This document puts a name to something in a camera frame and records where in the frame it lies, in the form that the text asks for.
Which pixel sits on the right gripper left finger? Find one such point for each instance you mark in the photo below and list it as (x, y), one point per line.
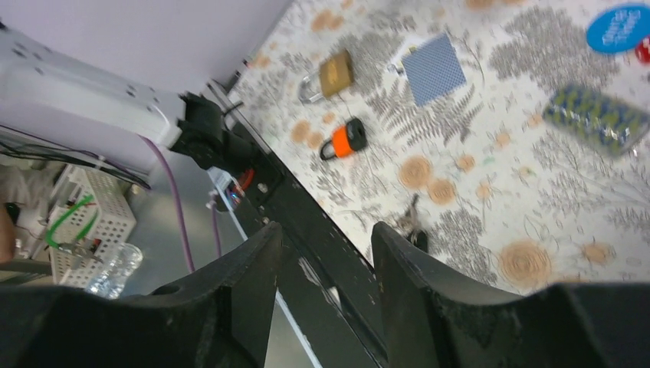
(218, 316)

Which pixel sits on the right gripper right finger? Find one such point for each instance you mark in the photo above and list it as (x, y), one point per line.
(434, 316)

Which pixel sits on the black headed key bunch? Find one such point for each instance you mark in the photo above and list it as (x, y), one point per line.
(411, 228)

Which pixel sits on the orange padlock with key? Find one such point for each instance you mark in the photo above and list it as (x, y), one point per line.
(345, 140)

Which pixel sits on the brass padlock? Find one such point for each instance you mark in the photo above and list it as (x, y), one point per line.
(332, 76)

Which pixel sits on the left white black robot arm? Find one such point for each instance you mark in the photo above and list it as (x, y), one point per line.
(55, 97)

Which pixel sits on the plastic water bottle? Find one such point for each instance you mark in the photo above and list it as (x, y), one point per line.
(119, 262)

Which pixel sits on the white plastic basket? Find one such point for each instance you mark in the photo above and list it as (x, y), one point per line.
(90, 217)

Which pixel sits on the floral tablecloth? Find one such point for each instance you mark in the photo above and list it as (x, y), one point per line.
(505, 197)

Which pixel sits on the blue playing card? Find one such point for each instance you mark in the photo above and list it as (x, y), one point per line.
(430, 65)

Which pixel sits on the patterned poker chip roll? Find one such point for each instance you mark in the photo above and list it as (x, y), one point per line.
(605, 123)

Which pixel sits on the red die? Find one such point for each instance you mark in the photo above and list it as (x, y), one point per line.
(642, 51)

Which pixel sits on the blue round poker chip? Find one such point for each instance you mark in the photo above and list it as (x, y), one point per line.
(618, 29)

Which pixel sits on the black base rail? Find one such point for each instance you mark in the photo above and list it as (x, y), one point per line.
(326, 285)

